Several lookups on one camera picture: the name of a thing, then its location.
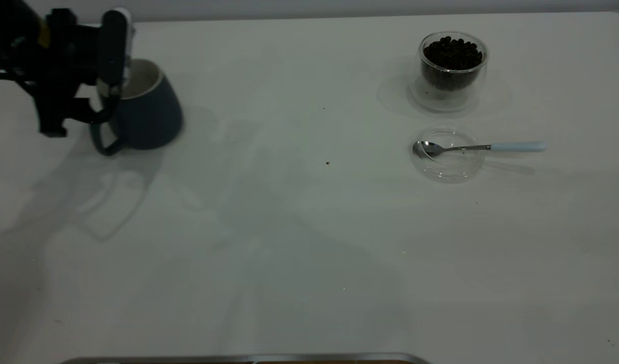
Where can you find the dark grey ceramic mug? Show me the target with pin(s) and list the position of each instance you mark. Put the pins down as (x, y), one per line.
(150, 114)

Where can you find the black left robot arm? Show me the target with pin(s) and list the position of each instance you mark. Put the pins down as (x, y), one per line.
(11, 25)

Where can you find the clear round glass dish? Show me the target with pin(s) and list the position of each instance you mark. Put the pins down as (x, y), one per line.
(448, 169)

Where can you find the clear double-walled glass cup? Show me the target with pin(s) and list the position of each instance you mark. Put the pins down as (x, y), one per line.
(448, 98)

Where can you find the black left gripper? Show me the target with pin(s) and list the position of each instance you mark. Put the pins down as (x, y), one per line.
(69, 55)

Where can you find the dark coffee beans pile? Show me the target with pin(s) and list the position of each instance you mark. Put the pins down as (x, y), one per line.
(452, 58)

